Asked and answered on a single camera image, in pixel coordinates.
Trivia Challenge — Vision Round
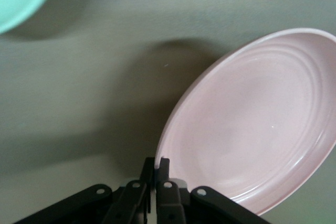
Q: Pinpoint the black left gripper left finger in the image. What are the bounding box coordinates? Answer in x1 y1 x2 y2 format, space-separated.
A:
103 157 156 224

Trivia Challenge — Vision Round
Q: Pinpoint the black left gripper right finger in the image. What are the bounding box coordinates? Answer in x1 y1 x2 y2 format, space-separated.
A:
155 157 187 224

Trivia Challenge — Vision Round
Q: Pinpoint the pink plate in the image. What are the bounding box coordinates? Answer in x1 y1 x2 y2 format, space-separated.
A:
154 27 336 216

